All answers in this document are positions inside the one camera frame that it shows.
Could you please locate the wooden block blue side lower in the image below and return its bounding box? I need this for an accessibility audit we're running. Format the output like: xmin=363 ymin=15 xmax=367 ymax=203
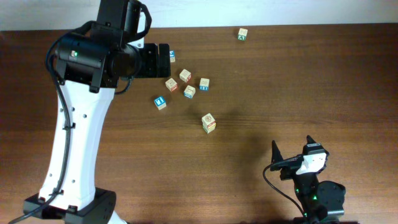
xmin=183 ymin=85 xmax=196 ymax=99

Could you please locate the block blue letter top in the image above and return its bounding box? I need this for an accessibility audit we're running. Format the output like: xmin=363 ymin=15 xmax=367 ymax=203
xmin=154 ymin=96 xmax=167 ymax=110

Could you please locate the far block green side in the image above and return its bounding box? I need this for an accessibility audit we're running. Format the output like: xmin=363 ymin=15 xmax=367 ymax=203
xmin=238 ymin=28 xmax=248 ymax=41

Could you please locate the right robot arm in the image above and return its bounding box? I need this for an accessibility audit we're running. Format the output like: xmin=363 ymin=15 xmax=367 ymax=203
xmin=269 ymin=136 xmax=346 ymax=224

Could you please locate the wooden block red side upper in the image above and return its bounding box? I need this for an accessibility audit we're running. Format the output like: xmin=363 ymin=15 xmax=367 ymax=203
xmin=179 ymin=69 xmax=192 ymax=83

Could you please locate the block green letter B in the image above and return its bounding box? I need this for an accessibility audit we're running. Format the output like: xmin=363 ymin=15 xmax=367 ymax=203
xmin=203 ymin=125 xmax=216 ymax=134

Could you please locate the wooden block red side left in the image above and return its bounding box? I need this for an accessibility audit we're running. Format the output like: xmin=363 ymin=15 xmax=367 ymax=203
xmin=165 ymin=78 xmax=178 ymax=92

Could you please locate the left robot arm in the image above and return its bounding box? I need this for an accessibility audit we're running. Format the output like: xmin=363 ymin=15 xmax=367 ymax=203
xmin=23 ymin=0 xmax=170 ymax=223

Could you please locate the wooden block blue side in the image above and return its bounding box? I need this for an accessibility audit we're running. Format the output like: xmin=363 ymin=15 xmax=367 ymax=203
xmin=199 ymin=78 xmax=210 ymax=91
xmin=183 ymin=85 xmax=196 ymax=99

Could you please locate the wooden block green side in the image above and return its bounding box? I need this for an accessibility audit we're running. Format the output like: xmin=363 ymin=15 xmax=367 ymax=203
xmin=201 ymin=113 xmax=216 ymax=129

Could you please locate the wooden block red side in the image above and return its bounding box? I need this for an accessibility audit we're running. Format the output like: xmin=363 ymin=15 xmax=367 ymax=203
xmin=165 ymin=78 xmax=178 ymax=92
xmin=179 ymin=69 xmax=192 ymax=83

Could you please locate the wooden block blue side right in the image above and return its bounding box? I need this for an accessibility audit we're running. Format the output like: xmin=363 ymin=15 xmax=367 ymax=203
xmin=199 ymin=78 xmax=210 ymax=91

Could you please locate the block blue top far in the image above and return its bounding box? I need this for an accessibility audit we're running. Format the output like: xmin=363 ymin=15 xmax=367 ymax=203
xmin=170 ymin=50 xmax=176 ymax=63

